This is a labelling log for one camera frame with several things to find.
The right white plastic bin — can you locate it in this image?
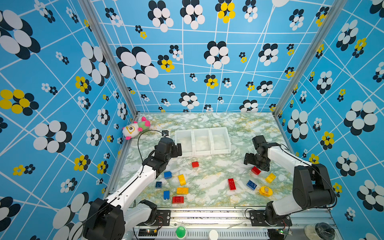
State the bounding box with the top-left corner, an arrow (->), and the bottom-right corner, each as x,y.
211,127 -> 231,154

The white push button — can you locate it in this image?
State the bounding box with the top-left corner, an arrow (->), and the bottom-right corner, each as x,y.
208,230 -> 219,240

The middle white plastic bin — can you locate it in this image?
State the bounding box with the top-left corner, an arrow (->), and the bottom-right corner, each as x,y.
193,128 -> 213,156

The plush fish toy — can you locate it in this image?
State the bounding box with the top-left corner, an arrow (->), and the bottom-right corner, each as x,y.
122,117 -> 151,140

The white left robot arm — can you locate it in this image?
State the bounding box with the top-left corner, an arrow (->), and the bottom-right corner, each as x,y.
76,137 -> 183,240

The yellow long brick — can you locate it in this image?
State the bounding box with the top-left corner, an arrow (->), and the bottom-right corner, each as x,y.
177,188 -> 189,195

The long red brick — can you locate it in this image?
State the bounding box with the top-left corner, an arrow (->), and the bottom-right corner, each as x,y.
228,179 -> 237,191

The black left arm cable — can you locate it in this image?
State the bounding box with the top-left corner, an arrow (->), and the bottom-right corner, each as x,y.
136,129 -> 164,169

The green push button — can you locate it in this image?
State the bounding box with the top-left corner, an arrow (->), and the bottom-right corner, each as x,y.
176,226 -> 187,240

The yellow rounded plate brick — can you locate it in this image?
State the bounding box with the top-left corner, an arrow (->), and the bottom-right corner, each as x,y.
259,186 -> 274,197

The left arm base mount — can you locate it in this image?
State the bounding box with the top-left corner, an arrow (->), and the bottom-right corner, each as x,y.
139,210 -> 171,227

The small dark blue brick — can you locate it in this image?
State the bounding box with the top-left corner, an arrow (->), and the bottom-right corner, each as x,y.
155,182 -> 162,189

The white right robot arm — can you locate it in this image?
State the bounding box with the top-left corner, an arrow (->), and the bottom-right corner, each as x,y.
244,135 -> 337,226

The left white plastic bin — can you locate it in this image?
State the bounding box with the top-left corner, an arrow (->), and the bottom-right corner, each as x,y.
175,130 -> 194,157

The aluminium corner post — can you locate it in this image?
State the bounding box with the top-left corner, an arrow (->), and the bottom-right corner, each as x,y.
79,0 -> 138,119
273,0 -> 347,119

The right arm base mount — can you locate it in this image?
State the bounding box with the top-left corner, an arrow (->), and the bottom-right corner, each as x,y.
247,210 -> 293,227

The blue square brick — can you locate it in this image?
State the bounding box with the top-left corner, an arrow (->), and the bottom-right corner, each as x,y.
164,172 -> 173,180

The white plastic bin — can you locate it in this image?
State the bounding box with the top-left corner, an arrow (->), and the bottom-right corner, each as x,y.
211,127 -> 231,154
175,130 -> 194,157
193,128 -> 213,156

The cable spool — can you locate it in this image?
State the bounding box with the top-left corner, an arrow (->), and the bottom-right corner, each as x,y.
304,223 -> 336,240

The yellow curved brick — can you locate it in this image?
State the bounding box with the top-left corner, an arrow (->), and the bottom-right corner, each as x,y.
178,174 -> 186,186

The aluminium front rail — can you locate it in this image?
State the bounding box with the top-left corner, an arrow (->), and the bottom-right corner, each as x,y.
121,207 -> 341,240

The left aluminium corner post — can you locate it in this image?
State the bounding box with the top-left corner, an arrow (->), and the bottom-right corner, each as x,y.
79,0 -> 138,119

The right aluminium corner post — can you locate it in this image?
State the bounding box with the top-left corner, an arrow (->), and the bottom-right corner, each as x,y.
273,0 -> 347,119

